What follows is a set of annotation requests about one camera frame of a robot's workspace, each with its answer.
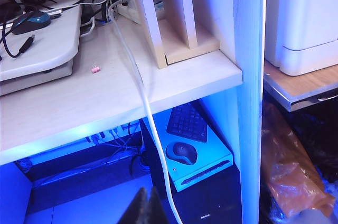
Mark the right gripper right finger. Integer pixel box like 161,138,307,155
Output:
149,188,170,224

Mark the blue and black mouse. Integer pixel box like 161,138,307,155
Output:
12,11,51,36

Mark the wooden file organizer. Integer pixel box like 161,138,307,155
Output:
128,0,221,70

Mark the white desk riser platform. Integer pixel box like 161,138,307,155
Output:
0,3,83,97

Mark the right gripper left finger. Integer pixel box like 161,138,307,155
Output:
118,186,150,224

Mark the white printer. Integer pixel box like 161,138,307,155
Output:
265,0,338,77

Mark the black computer tower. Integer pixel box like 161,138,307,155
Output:
139,118,242,224

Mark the white desk side panel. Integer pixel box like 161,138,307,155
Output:
232,0,266,224

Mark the wood top side table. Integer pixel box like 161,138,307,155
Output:
264,61,338,113

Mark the white under-desk power strip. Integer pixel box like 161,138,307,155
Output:
84,123,140,144

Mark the thick white cable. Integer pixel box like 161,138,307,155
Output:
107,0,185,224

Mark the orange plastic bag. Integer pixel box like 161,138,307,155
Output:
261,102,336,219

